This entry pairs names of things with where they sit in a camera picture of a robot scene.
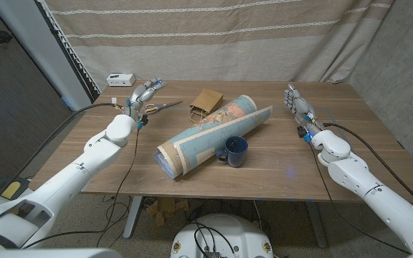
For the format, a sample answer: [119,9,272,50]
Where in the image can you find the beige striped curtain backdrop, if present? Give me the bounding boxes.
[43,0,396,92]

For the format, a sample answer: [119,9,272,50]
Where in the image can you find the black triangle-patterned trim strip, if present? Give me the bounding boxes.
[36,0,102,103]

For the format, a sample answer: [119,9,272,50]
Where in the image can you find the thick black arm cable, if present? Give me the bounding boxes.
[0,102,125,216]
[323,123,413,218]

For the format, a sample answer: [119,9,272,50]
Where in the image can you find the grey orange scissors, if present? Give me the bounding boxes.
[143,100,184,115]

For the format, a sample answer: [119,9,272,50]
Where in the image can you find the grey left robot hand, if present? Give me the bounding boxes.
[125,77,168,116]

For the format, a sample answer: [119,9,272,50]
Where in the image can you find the white door frame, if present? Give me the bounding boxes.
[0,0,92,112]

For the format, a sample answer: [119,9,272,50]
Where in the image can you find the brown paper bag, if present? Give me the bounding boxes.
[188,87,224,125]

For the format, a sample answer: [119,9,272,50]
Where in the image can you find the cardboard scraps pile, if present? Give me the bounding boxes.
[145,197,190,227]

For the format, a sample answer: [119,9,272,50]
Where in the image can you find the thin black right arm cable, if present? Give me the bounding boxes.
[308,141,412,255]

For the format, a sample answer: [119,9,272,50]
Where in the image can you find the rolled world map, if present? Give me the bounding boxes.
[152,94,274,180]

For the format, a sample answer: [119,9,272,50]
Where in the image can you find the white power strip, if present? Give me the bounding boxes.
[106,73,137,87]

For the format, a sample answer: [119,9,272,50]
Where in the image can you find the dark textured door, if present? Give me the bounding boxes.
[0,0,75,178]

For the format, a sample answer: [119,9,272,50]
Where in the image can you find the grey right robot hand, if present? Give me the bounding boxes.
[283,83,325,134]

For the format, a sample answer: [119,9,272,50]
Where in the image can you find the black door handle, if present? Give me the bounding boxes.
[0,30,14,46]

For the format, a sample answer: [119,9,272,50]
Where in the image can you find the white table leg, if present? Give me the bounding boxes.
[123,196,143,240]
[305,201,328,249]

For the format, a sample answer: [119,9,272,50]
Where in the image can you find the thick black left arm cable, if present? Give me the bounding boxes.
[0,102,125,216]

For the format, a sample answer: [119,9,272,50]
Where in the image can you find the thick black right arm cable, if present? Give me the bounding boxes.
[323,123,413,218]

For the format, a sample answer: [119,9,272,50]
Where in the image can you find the dark blue mug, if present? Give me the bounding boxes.
[216,135,250,168]

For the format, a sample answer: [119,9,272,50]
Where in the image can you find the black torso cable loop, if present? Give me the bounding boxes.
[193,221,237,256]

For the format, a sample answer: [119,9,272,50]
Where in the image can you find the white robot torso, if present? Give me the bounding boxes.
[170,214,274,258]

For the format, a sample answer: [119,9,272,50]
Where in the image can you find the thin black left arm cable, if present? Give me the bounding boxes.
[23,123,143,249]

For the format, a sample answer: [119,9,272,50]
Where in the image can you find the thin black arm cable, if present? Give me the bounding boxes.
[23,123,143,249]
[308,141,412,255]

